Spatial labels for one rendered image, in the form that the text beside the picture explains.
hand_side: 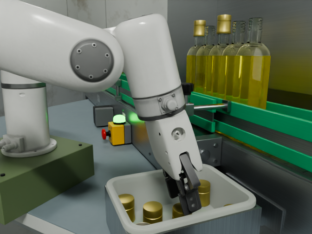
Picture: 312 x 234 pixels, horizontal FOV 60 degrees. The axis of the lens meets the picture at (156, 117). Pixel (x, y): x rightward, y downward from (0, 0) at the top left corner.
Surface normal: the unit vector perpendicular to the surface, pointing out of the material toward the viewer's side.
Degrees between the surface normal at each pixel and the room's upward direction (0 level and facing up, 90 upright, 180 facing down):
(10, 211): 90
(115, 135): 90
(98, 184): 0
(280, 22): 90
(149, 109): 100
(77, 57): 93
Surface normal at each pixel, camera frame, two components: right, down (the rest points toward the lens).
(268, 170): -0.93, 0.08
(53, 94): 0.87, 0.11
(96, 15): -0.48, 0.20
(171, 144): 0.11, 0.18
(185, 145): 0.33, 0.17
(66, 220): 0.00, -0.97
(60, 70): 0.15, 0.45
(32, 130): 0.57, 0.20
